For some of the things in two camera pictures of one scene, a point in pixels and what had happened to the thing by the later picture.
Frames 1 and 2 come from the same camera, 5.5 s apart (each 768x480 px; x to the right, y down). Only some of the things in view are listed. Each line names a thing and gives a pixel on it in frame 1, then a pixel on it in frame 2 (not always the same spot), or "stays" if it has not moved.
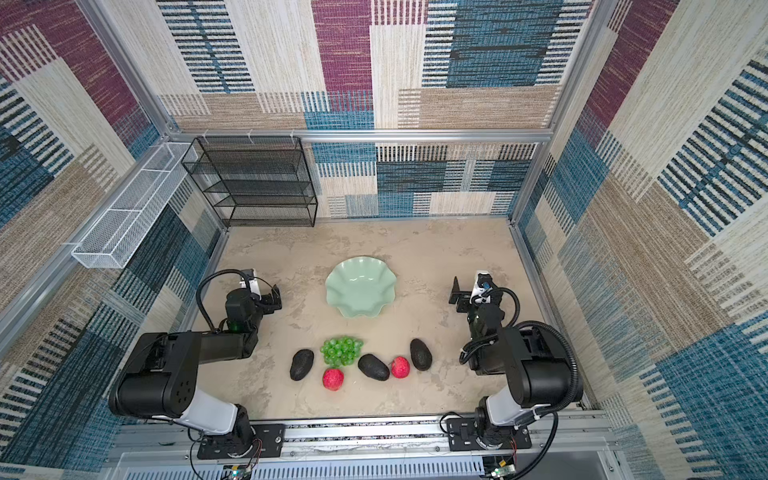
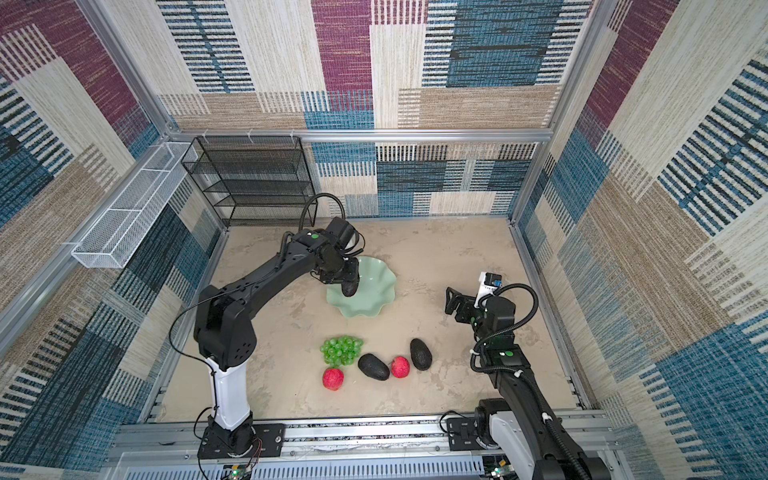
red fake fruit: [333, 379] stays
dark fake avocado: [301, 363] -> [349, 288]
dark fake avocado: [421, 354] stays
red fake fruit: [400, 367] stays
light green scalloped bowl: [361, 286] stays
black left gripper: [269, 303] -> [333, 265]
